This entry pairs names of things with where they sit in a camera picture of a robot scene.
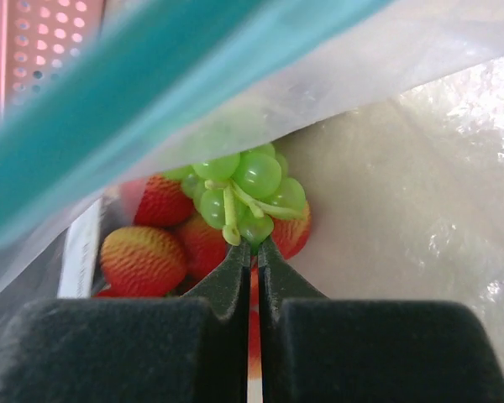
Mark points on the red fake strawberry bunch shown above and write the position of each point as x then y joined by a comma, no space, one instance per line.
182,226

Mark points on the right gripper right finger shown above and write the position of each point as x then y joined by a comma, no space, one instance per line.
317,349

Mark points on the zip bag with fake fruit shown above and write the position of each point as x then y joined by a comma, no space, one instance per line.
167,83

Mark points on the pink plastic basket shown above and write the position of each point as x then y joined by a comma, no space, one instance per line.
37,40

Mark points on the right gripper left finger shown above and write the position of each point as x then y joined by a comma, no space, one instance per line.
191,348

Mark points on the green fake grape bunch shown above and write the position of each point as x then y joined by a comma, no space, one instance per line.
243,189

